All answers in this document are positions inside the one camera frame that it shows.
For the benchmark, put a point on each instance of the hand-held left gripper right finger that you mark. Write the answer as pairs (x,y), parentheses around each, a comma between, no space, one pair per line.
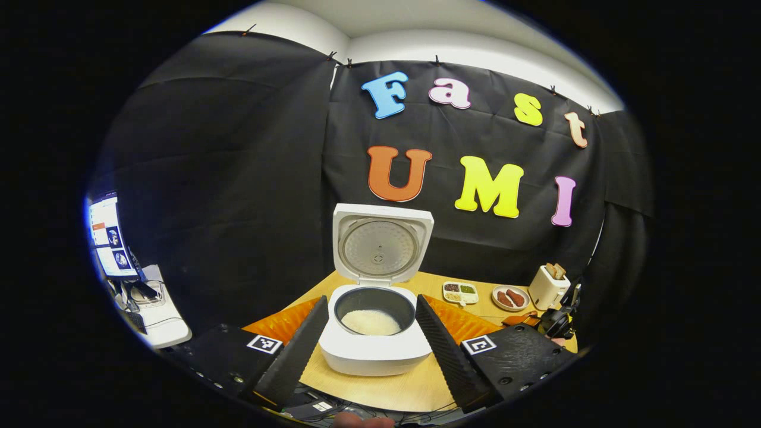
(446,356)

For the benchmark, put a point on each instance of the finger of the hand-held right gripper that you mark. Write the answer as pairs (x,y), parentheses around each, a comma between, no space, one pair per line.
(520,319)

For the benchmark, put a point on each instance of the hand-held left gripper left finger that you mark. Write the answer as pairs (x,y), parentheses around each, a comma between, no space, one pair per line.
(300,356)

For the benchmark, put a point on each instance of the white rice cooker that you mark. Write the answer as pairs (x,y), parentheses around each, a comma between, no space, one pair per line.
(374,356)

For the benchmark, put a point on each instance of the uncooked white rice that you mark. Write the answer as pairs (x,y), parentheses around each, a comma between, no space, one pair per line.
(371,323)

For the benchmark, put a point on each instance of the white round plate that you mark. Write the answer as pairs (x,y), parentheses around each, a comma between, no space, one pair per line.
(498,306)

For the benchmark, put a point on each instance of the cream toaster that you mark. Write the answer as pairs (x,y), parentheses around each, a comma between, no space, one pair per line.
(547,291)

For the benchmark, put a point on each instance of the toasted bread slice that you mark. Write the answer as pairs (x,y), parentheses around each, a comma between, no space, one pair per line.
(560,270)
(551,271)

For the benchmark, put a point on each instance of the black power adapter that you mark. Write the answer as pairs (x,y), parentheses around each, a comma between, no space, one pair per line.
(315,409)

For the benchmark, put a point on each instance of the white divided grain dish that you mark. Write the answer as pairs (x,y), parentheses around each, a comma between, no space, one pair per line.
(461,299)

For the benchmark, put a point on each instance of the white side table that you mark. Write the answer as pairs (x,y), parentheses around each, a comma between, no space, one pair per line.
(169,330)

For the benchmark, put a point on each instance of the black backdrop cloth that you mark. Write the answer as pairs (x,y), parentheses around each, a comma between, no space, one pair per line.
(267,178)

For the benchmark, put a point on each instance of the computer monitor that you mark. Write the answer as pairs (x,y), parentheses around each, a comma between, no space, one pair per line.
(107,238)

